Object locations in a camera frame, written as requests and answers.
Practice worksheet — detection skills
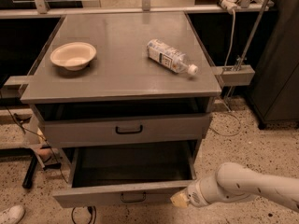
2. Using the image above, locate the grey drawer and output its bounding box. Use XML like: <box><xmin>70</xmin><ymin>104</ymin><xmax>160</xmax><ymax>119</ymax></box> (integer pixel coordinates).
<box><xmin>53</xmin><ymin>140</ymin><xmax>198</xmax><ymax>208</ymax></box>
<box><xmin>41</xmin><ymin>114</ymin><xmax>211</xmax><ymax>147</ymax></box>

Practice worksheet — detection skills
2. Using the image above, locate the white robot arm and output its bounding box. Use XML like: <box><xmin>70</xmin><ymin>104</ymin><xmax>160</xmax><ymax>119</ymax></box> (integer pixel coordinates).
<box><xmin>170</xmin><ymin>162</ymin><xmax>299</xmax><ymax>212</ymax></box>

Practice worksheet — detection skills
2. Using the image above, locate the grey drawer cabinet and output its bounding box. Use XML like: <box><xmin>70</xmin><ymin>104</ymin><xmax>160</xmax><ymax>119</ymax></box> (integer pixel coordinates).
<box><xmin>20</xmin><ymin>10</ymin><xmax>223</xmax><ymax>161</ymax></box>

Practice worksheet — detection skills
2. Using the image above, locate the grey top drawer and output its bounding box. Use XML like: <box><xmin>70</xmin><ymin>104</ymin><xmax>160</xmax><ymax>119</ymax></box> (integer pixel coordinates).
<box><xmin>41</xmin><ymin>114</ymin><xmax>211</xmax><ymax>147</ymax></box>

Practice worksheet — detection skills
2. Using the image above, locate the dark cabinet on right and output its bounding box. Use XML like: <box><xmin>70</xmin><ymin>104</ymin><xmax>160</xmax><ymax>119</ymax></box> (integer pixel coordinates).
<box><xmin>247</xmin><ymin>0</ymin><xmax>299</xmax><ymax>130</ymax></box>

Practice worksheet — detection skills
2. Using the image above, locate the clear plastic water bottle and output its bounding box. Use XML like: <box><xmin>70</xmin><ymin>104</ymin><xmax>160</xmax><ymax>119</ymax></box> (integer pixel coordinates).
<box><xmin>147</xmin><ymin>39</ymin><xmax>198</xmax><ymax>76</ymax></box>

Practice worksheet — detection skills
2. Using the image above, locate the black cylindrical leg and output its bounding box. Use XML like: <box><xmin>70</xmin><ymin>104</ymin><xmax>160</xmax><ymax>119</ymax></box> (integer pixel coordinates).
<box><xmin>22</xmin><ymin>156</ymin><xmax>37</xmax><ymax>189</ymax></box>

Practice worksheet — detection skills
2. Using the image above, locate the white sneaker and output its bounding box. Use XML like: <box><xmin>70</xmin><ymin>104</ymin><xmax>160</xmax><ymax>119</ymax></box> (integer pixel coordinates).
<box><xmin>0</xmin><ymin>205</ymin><xmax>25</xmax><ymax>224</ymax></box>

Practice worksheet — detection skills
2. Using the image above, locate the cream ceramic bowl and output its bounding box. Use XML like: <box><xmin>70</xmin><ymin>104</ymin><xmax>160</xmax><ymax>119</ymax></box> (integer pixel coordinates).
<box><xmin>50</xmin><ymin>42</ymin><xmax>97</xmax><ymax>71</ymax></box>

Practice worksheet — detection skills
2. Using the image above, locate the metal diagonal rod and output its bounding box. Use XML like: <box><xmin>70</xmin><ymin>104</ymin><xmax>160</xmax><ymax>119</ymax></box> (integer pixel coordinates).
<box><xmin>223</xmin><ymin>0</ymin><xmax>277</xmax><ymax>101</ymax></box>

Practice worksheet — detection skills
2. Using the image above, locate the grey metal bracket block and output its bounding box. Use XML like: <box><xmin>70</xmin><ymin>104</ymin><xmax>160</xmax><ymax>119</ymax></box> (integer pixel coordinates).
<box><xmin>212</xmin><ymin>65</ymin><xmax>255</xmax><ymax>88</ymax></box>

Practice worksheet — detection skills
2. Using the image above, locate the black floor cable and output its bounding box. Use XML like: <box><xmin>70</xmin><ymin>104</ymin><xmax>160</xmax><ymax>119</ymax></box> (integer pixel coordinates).
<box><xmin>0</xmin><ymin>91</ymin><xmax>97</xmax><ymax>224</ymax></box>

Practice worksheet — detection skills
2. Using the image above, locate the white power cable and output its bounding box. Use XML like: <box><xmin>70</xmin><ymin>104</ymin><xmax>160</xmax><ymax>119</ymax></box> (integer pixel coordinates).
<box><xmin>208</xmin><ymin>8</ymin><xmax>243</xmax><ymax>138</ymax></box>

